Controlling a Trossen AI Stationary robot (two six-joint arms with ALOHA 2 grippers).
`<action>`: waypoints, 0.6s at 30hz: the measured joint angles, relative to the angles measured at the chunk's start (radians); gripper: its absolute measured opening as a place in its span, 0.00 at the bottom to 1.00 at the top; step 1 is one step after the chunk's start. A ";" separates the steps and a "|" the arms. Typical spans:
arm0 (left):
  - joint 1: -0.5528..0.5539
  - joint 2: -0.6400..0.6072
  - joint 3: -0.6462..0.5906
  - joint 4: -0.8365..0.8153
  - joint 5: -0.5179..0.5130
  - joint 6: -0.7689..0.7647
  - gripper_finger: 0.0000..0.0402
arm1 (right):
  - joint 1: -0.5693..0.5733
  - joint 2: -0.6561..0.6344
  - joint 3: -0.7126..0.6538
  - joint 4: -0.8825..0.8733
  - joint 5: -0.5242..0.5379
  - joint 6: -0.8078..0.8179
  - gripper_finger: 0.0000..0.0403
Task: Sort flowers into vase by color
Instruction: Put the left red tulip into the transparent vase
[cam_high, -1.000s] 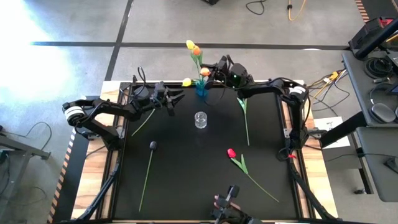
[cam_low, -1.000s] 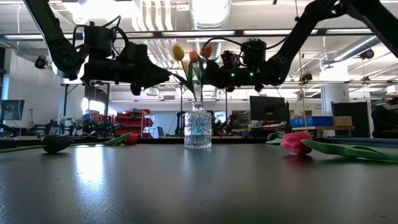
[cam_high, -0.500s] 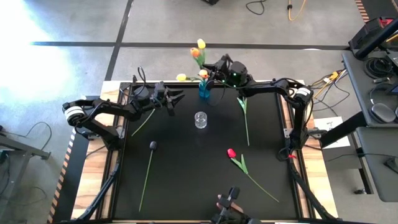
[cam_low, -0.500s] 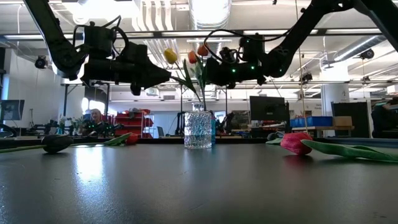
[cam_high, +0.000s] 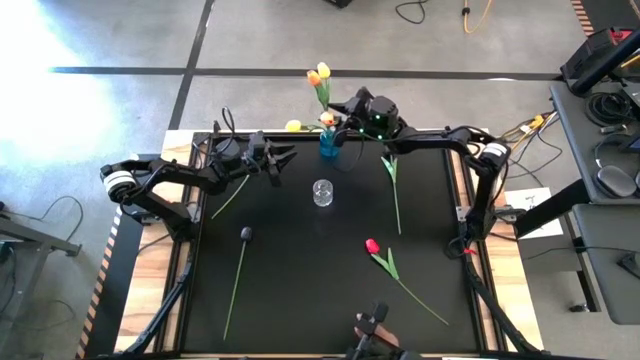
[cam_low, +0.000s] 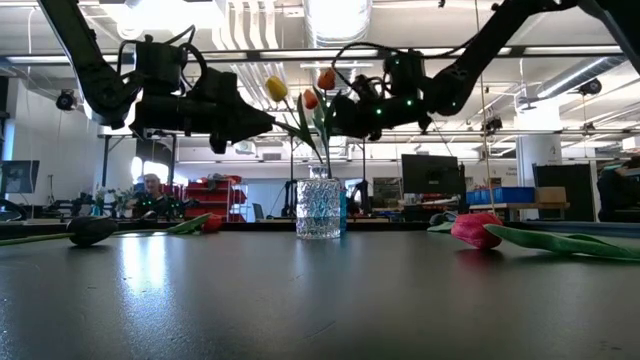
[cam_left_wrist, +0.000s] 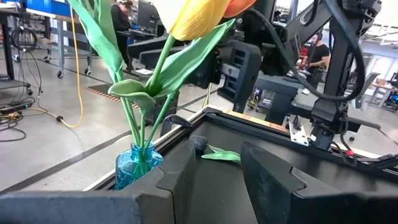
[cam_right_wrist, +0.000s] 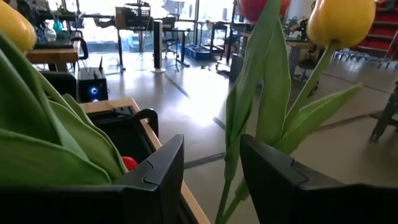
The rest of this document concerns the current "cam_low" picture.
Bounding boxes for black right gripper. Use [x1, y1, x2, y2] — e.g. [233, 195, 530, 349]
[331, 92, 435, 142]

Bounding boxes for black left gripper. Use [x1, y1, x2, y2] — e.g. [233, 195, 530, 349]
[129, 69, 277, 154]

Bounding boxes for orange artificial tulip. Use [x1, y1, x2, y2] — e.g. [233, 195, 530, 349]
[316, 67, 341, 176]
[302, 88, 329, 166]

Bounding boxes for red artificial tulip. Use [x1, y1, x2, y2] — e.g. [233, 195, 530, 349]
[166, 212, 225, 235]
[449, 211, 640, 262]

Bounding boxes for black artificial tulip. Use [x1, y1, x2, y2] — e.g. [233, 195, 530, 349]
[0, 215, 120, 249]
[427, 210, 459, 234]

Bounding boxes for clear textured glass vase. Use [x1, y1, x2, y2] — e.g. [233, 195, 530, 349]
[295, 164, 343, 240]

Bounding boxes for yellow artificial tulip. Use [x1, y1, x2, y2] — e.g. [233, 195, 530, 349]
[264, 75, 329, 169]

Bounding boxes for red storage shelf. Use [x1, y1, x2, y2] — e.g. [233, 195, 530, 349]
[183, 174, 247, 222]

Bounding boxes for black computer monitor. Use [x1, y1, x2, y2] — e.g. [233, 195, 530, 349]
[401, 153, 461, 196]
[0, 159, 41, 195]

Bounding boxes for person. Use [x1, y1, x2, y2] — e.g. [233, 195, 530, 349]
[127, 172, 187, 221]
[596, 154, 640, 224]

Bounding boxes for green potted plants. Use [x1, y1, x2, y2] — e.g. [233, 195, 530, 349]
[92, 185, 135, 217]

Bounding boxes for blue storage bins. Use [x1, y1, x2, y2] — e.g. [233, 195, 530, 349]
[465, 186, 536, 205]

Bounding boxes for white pillar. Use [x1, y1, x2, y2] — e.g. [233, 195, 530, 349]
[514, 107, 564, 189]

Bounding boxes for wooden workbench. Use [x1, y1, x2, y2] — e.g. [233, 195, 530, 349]
[467, 201, 571, 222]

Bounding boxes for brown cardboard box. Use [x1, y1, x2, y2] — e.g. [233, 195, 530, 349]
[534, 186, 568, 205]

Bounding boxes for black panel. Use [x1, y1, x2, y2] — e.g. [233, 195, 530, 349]
[532, 163, 595, 222]

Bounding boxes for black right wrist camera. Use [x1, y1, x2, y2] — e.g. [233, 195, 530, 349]
[383, 49, 427, 97]

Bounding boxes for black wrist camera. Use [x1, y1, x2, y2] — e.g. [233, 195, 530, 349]
[383, 49, 427, 97]
[134, 40, 184, 96]

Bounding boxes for silver ceiling duct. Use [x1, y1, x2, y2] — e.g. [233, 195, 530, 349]
[302, 0, 374, 49]

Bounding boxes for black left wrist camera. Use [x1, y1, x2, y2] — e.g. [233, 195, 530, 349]
[134, 40, 184, 96]

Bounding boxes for black aluminium table frame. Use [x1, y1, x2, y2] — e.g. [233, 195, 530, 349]
[0, 218, 640, 237]

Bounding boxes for thin hanging cord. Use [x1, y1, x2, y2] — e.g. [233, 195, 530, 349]
[472, 0, 497, 216]

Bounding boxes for black ceiling camera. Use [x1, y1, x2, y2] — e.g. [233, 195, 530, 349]
[577, 77, 604, 97]
[54, 88, 79, 112]

